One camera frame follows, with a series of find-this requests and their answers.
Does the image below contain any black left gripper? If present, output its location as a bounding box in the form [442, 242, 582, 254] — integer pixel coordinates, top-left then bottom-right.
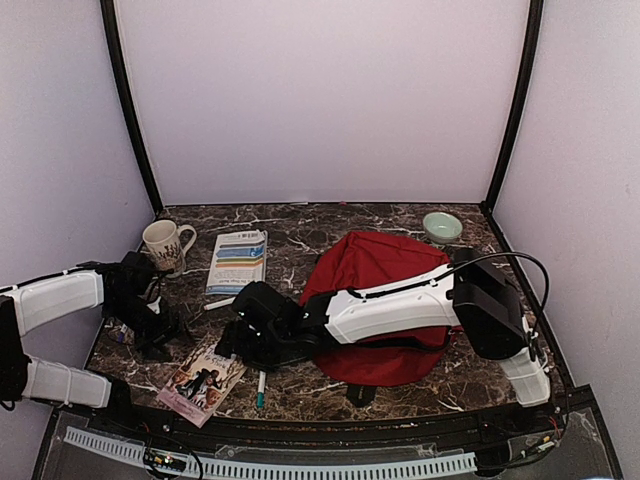
[104, 295, 195, 361]

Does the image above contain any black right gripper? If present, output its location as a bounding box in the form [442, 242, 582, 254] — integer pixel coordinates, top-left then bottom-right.
[214, 320, 290, 375]

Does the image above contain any white pink-tipped marker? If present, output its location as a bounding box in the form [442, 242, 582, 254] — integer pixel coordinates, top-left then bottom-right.
[203, 298, 234, 311]

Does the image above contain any small circuit board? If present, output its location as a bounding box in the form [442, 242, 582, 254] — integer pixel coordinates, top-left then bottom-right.
[143, 449, 187, 473]

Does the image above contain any right black frame post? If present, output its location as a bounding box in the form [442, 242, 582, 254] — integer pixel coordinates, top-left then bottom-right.
[485, 0, 544, 212]

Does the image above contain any red student backpack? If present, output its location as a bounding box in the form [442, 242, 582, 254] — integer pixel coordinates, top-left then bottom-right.
[299, 231, 457, 387]

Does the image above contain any black front rail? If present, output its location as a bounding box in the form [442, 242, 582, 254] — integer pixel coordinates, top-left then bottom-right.
[49, 387, 596, 451]

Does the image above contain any Taming of the Shrew book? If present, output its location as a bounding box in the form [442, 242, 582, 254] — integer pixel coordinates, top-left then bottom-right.
[157, 336, 247, 428]

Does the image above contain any left black frame post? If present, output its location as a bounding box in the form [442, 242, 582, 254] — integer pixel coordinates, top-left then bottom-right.
[99, 0, 164, 214]

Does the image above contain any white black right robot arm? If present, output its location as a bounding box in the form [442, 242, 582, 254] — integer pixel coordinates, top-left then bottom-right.
[215, 249, 551, 434]

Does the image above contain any black frame post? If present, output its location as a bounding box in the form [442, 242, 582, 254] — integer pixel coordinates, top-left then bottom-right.
[99, 0, 164, 214]
[485, 0, 544, 212]

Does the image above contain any white blue workbook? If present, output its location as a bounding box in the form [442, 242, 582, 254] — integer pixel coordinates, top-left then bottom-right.
[205, 230, 268, 295]

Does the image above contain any pale green ceramic bowl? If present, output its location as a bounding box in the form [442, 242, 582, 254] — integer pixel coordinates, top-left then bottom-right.
[423, 212, 463, 245]

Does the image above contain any white slotted cable duct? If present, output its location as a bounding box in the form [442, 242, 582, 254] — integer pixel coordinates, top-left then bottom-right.
[63, 427, 477, 479]

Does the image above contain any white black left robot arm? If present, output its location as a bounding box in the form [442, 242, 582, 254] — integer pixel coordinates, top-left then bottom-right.
[1, 251, 187, 436]

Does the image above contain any white teal marker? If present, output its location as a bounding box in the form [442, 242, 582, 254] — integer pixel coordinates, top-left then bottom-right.
[256, 371, 267, 409]

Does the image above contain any white patterned mug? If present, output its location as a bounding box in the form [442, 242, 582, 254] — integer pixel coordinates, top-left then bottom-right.
[142, 219, 197, 278]

